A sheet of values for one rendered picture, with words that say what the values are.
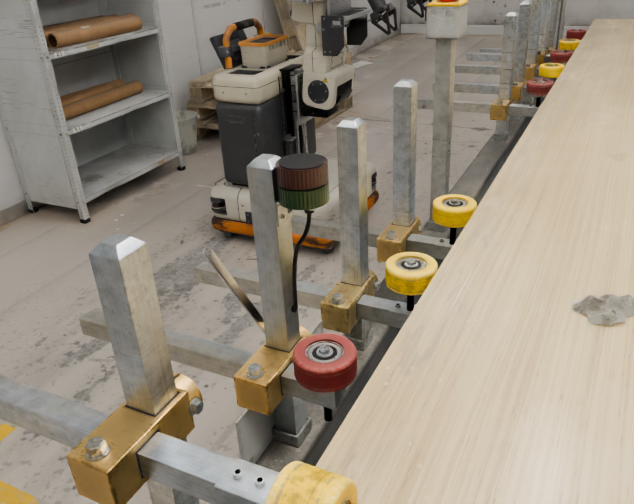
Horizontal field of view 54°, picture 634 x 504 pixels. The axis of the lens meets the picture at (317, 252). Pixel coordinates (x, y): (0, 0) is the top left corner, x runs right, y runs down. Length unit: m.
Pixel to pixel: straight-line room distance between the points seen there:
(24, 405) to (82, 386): 1.64
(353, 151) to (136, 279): 0.49
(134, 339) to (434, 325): 0.41
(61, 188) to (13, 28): 0.82
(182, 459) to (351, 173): 0.54
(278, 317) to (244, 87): 2.07
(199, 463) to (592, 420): 0.41
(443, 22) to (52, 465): 1.62
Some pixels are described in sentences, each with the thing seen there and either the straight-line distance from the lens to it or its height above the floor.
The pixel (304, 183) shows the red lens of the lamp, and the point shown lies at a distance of 0.69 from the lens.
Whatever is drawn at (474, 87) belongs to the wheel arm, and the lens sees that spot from 2.41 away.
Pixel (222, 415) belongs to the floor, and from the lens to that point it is 2.08.
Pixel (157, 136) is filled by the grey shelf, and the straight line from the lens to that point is 4.26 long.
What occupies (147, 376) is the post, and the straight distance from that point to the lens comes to 0.60.
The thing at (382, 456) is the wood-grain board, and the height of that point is 0.90.
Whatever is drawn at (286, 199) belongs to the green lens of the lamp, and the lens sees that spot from 0.71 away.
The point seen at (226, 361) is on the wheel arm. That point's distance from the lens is 0.86.
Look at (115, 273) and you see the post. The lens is 0.55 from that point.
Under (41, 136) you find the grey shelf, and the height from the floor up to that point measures 0.48.
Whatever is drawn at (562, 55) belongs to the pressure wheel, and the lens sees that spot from 2.57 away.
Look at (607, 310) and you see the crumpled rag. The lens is 0.88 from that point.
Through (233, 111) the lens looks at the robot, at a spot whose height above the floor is 0.66.
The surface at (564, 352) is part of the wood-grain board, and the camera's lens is 0.82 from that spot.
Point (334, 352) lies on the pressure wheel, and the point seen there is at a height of 0.90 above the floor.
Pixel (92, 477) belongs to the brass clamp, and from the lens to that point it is 0.61.
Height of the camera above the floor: 1.37
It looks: 28 degrees down
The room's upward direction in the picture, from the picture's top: 3 degrees counter-clockwise
